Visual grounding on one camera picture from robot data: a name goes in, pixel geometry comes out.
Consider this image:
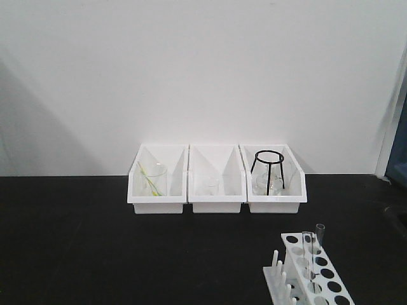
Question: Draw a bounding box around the clear glass test tube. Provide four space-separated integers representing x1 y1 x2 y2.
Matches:
310 223 326 277

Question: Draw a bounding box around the white test tube rack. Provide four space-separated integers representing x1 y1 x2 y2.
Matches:
263 231 354 304

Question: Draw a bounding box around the grey pegboard drying rack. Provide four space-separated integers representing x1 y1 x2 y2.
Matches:
385 99 407 188

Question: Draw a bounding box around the white middle storage bin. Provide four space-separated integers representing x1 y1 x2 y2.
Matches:
188 144 247 214

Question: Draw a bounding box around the white storage bin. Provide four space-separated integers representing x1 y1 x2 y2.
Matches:
188 144 247 214
127 144 188 214
239 144 307 214

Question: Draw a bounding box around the small clear glass beaker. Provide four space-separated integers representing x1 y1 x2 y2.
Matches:
205 177 219 196

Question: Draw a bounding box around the white left storage bin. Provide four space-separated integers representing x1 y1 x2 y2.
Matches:
127 144 188 214

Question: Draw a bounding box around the large clear glass beaker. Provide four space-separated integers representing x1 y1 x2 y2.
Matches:
135 163 167 196

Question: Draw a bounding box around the yellow green stirring rod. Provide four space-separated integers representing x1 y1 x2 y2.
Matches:
137 161 161 196

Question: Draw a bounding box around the clear glass flask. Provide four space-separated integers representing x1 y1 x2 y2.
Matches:
253 173 283 196

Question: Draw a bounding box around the white right storage bin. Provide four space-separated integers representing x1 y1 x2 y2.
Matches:
239 144 307 214

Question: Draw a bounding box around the black wire tripod stand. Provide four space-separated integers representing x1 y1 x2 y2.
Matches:
251 149 285 190

